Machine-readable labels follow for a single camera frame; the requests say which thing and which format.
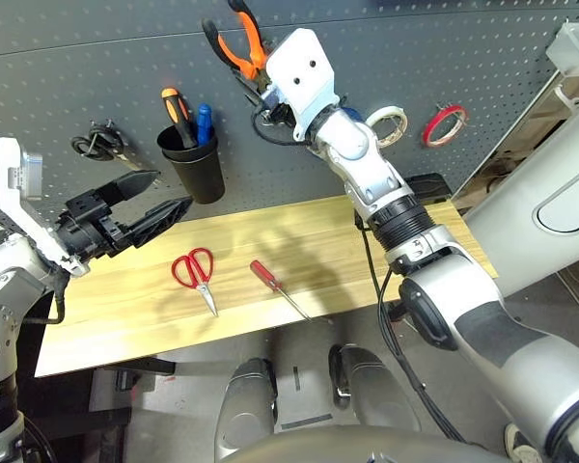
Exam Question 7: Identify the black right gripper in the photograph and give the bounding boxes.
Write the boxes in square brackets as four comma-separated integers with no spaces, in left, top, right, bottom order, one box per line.
[255,39,295,129]

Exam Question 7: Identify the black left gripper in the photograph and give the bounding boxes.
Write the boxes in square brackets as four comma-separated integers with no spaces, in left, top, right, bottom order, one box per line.
[55,169,195,261]

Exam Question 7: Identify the orange black pliers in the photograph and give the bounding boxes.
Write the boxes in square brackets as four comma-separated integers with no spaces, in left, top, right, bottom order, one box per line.
[201,0,271,105]

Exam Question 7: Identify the red handled scissors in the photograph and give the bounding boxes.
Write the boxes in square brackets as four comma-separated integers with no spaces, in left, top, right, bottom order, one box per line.
[171,247,220,318]

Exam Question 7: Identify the red handled screwdriver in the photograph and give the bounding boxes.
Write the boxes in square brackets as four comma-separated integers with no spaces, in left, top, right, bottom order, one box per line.
[249,259,314,322]

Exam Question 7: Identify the red tape roll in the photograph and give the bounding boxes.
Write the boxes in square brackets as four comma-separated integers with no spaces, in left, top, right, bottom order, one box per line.
[423,104,469,149]

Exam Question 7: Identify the dark grey pegboard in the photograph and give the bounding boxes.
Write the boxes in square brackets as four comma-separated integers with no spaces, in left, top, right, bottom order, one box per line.
[0,0,578,271]

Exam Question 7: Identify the black tool cup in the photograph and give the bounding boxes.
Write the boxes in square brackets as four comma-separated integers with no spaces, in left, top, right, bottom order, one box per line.
[156,123,227,205]

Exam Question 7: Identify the metal peg hook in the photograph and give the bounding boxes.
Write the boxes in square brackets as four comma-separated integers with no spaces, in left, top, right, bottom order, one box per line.
[90,119,115,141]
[436,102,467,129]

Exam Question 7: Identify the orange black screwdriver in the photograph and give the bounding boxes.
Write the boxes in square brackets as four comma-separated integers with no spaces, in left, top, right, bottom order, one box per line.
[161,87,199,149]

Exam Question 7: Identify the white tape roll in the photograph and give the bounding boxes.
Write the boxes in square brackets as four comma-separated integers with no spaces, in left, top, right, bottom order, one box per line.
[364,105,409,149]

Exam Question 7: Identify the black tool case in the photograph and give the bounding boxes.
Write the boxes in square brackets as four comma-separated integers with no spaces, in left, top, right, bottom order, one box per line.
[402,173,453,204]

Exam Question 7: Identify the silver robot left leg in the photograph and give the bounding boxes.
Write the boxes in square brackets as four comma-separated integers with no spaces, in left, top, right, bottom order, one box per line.
[214,357,279,462]

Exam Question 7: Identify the silver robot leg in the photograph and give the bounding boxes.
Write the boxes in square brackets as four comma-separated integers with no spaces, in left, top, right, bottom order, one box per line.
[214,357,279,462]
[328,342,422,433]

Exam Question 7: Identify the grey floor tape strip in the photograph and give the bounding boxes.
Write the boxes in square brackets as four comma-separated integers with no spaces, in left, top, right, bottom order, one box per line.
[279,413,333,431]

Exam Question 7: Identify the silver robot right leg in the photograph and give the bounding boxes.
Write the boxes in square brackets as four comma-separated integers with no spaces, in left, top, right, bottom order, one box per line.
[328,342,422,433]

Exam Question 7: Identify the white plastic hook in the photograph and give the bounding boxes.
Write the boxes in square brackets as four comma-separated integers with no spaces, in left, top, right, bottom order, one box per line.
[554,86,579,110]

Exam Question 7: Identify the translucent plastic bin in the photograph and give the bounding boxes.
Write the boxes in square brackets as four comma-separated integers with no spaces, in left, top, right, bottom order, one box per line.
[545,21,579,76]

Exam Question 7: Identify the grey robot torso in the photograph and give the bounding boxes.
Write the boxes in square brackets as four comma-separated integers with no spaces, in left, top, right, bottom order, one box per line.
[221,424,512,463]

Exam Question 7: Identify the white black sneaker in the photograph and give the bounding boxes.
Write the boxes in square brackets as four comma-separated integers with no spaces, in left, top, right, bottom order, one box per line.
[505,422,544,463]

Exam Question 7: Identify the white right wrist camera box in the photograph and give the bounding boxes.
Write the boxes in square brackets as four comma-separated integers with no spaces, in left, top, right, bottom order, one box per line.
[264,28,342,141]

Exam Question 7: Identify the black handled scissors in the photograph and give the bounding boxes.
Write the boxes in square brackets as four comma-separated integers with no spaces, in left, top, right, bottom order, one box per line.
[70,120,160,182]

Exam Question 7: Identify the blue handled tool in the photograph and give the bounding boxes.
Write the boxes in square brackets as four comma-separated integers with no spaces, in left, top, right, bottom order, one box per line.
[196,103,215,146]

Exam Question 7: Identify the black table bracket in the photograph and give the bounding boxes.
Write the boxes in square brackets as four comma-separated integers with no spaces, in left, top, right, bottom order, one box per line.
[388,301,416,322]
[103,355,176,377]

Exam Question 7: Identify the white pegboard frame post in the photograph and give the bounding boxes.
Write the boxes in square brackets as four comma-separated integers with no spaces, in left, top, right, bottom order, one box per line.
[451,67,568,199]

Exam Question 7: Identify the white floor cable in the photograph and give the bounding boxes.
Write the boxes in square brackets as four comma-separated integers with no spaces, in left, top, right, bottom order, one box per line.
[557,267,579,319]

